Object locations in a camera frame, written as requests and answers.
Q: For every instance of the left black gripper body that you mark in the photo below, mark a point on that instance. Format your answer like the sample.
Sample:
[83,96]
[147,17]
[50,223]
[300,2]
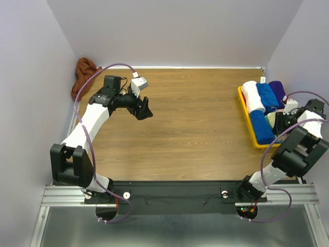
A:
[129,101]

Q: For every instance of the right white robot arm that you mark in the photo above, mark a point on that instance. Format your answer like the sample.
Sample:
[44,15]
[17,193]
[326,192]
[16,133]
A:
[295,156]

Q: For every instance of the green cream patterned towel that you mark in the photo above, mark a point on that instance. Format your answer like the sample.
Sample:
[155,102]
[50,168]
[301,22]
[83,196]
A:
[271,119]

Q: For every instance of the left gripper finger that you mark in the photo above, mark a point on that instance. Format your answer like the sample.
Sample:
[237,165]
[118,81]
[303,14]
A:
[144,114]
[145,104]

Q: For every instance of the aluminium frame rail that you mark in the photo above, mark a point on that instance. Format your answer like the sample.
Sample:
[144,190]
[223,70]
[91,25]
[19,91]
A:
[265,222]

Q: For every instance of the blue teal rolled towel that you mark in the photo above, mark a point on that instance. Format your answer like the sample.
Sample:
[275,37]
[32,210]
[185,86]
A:
[261,128]

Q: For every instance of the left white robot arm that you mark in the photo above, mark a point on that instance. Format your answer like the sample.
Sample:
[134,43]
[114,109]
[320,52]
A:
[73,162]

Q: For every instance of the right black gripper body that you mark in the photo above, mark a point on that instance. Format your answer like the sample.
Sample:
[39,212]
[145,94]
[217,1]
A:
[282,121]

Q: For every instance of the brown towel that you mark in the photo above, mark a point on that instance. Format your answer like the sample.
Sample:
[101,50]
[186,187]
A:
[85,69]

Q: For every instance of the white rolled towel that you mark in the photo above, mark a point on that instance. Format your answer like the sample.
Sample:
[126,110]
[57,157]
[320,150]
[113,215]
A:
[253,99]

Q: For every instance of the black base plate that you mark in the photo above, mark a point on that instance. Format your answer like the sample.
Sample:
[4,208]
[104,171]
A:
[179,197]

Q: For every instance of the yellow plastic tray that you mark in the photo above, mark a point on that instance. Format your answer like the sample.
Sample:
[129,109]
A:
[247,120]

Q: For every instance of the purple rolled towel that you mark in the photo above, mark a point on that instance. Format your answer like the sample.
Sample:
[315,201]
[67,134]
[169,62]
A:
[278,90]

